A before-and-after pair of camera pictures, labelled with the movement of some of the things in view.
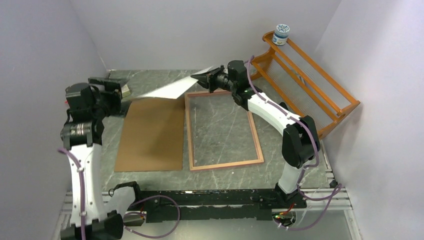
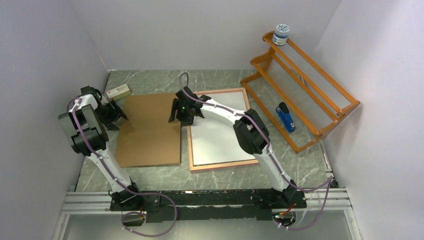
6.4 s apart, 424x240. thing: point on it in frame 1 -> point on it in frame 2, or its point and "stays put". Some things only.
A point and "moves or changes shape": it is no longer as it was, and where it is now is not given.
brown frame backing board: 152,136 moves or changes shape
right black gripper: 207,80 -> 188,120
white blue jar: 281,34 stays put
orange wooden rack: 310,91 stays put
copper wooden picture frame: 190,136 stays put
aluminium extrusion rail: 336,200 stays put
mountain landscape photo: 174,91 -> 215,140
